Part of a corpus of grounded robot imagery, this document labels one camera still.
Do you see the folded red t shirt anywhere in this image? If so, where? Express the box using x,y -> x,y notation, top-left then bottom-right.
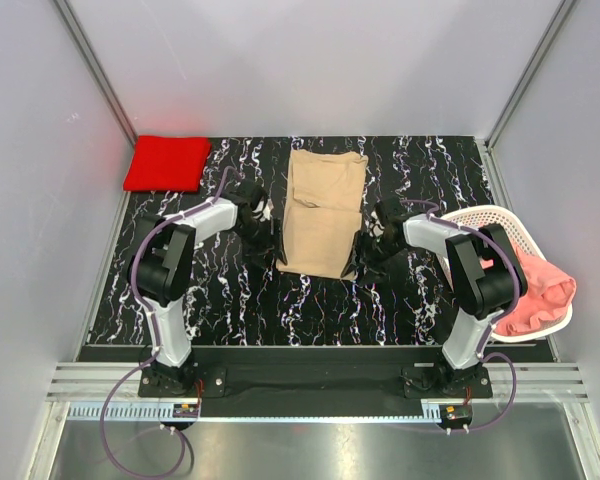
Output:
122,135 -> 211,193

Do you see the right aluminium corner post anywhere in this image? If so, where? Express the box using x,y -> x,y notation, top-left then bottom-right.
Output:
484,0 -> 579,152

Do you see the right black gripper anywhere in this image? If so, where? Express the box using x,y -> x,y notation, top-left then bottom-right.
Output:
341,230 -> 404,288

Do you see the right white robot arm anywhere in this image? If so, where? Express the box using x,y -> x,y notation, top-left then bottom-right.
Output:
344,197 -> 528,397

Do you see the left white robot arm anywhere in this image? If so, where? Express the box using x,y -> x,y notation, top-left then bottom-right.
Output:
126,180 -> 281,396

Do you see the left aluminium corner post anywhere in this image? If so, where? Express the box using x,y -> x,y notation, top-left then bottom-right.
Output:
50,0 -> 138,146

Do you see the aluminium corner post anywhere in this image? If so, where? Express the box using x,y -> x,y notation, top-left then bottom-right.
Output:
484,0 -> 579,152
50,0 -> 138,146

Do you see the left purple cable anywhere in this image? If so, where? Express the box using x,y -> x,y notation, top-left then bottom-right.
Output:
98,167 -> 197,479

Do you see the white plastic laundry basket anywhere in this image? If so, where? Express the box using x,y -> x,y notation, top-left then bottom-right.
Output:
442,205 -> 573,343

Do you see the beige t shirt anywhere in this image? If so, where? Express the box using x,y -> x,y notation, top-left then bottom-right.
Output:
277,149 -> 368,281

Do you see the right electronics board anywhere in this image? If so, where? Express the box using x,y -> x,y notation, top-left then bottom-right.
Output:
441,404 -> 473,426

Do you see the left electronics board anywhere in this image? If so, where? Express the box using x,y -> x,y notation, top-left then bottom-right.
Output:
173,403 -> 200,419

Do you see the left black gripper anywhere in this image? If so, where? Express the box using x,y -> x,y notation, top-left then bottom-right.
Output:
234,218 -> 287,270

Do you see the pink t shirt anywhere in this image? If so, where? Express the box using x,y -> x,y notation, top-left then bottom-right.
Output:
495,246 -> 577,337

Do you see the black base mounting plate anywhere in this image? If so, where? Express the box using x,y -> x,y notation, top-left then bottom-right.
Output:
139,346 -> 493,400

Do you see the electronics board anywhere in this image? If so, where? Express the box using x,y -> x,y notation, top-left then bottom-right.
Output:
173,403 -> 200,419
441,404 -> 473,426

